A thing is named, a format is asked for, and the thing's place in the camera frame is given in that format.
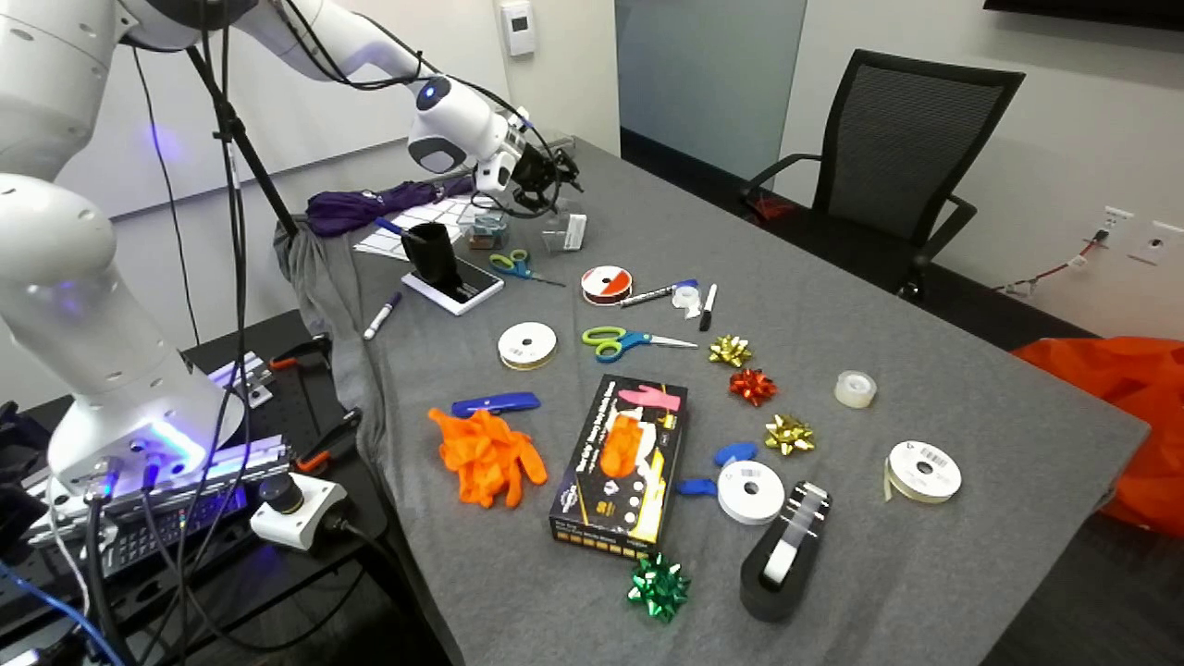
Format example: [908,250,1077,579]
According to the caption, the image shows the black office chair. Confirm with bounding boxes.
[739,49,1021,302]

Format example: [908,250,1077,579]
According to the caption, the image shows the orange rubber glove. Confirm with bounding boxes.
[424,409,546,512]

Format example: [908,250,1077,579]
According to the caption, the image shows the red gift bow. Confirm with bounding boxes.
[728,372,778,409]

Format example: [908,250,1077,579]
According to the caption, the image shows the orange ribbon spool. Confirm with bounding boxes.
[581,265,631,304]

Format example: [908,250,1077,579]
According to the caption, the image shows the black tripod stand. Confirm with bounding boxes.
[184,49,297,237]

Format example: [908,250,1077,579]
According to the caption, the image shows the white gold ribbon spool right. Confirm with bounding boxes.
[885,441,964,509]

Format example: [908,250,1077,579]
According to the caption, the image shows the black smartphone on stand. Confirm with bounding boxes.
[403,221,503,320]

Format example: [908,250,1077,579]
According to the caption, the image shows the gold gift bow lower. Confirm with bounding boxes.
[762,414,819,458]

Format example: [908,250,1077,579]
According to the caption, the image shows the gold gift bow upper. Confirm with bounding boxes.
[705,335,751,372]

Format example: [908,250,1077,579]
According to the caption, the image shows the white marker pen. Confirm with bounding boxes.
[619,283,700,306]

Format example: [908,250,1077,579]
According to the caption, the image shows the white ribbon spool centre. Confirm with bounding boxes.
[719,458,784,525]

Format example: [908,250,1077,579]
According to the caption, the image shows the black marker pen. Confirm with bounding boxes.
[700,283,719,335]

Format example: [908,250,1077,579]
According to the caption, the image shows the white paper sheets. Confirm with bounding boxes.
[354,197,482,258]

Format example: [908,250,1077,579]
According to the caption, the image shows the small white tape roll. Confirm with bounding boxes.
[675,284,702,320]

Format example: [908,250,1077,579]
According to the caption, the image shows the black orange product box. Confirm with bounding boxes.
[551,373,689,559]

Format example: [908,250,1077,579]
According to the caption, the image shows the teal handled scissors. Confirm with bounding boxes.
[487,250,567,288]

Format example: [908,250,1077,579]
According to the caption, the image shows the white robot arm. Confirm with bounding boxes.
[0,0,572,495]

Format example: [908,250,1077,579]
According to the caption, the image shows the black tape dispenser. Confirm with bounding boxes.
[739,482,832,623]

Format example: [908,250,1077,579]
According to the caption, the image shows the clear tape roll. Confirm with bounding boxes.
[832,372,876,411]

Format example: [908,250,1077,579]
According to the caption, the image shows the white power adapter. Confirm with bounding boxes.
[247,474,346,552]

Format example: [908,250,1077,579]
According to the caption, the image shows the white wall thermostat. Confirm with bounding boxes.
[501,0,535,61]

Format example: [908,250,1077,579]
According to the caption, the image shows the green gift bow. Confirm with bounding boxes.
[625,557,689,623]

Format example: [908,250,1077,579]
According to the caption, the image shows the purple cloth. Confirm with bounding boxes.
[302,176,473,237]

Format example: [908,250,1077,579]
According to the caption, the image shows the orange bag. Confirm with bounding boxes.
[1016,337,1184,536]

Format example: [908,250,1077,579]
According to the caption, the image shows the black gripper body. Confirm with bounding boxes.
[501,140,577,210]

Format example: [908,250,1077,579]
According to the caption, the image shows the white ribbon spool left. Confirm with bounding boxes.
[494,324,559,372]

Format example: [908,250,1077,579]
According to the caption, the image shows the pen on table edge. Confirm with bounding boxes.
[361,292,403,342]

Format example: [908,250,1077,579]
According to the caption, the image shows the blue box cutter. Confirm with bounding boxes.
[451,393,540,420]

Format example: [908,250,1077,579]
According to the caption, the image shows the gold gift bow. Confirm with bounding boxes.
[762,414,819,458]
[705,335,751,372]

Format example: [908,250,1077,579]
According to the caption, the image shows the clear container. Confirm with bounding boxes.
[466,208,509,251]
[543,210,588,257]

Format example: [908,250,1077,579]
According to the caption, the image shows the green handled scissors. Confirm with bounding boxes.
[581,325,678,363]

